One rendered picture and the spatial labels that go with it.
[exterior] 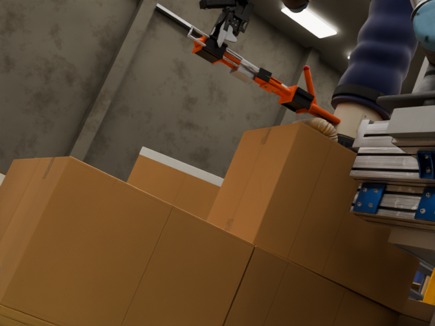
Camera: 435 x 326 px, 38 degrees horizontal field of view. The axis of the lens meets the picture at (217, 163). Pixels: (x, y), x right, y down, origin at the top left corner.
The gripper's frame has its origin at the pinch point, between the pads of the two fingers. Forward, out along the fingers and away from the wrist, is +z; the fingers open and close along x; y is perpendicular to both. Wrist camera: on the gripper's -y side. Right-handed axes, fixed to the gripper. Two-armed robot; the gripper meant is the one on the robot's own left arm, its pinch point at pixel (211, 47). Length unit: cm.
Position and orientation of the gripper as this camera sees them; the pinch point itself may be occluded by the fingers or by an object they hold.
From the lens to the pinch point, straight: 205.4
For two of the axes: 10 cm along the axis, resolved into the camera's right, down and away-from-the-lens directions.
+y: 8.3, 4.3, 3.5
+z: -3.8, 9.0, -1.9
